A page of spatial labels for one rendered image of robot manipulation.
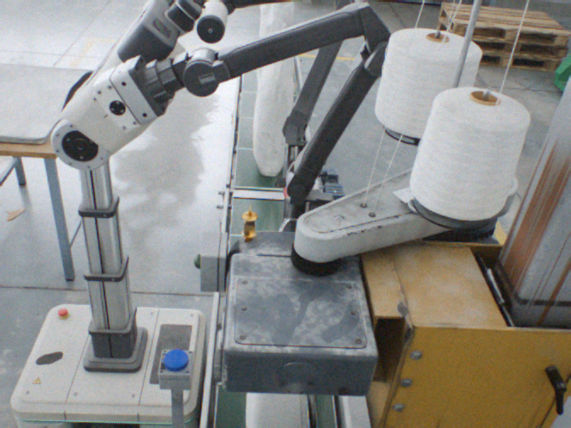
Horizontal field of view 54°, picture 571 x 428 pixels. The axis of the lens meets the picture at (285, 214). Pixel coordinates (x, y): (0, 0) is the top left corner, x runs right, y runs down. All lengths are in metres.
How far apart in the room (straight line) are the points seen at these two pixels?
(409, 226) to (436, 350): 0.22
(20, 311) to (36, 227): 0.66
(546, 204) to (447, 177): 0.22
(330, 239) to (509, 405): 0.46
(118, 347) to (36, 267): 1.09
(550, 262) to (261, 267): 0.47
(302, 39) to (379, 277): 0.52
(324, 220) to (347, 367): 0.25
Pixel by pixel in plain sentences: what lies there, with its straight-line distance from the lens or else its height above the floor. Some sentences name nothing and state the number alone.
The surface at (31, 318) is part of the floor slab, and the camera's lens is 2.88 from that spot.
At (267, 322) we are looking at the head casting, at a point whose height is 1.34.
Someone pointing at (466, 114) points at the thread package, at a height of 1.68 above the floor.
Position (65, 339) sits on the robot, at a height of 0.26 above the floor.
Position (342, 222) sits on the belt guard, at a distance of 0.97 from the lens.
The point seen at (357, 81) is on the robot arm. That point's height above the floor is 1.53.
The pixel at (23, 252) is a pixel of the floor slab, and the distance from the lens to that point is 3.26.
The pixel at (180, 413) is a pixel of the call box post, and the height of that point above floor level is 0.65.
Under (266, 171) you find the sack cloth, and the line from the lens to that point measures 3.08.
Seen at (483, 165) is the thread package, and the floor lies 1.62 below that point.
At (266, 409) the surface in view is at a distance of 1.61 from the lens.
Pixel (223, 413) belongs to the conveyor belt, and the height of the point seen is 0.38.
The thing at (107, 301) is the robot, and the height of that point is 0.58.
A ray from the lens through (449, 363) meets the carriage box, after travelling 1.01.
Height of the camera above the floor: 1.97
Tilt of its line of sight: 35 degrees down
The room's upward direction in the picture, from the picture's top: 6 degrees clockwise
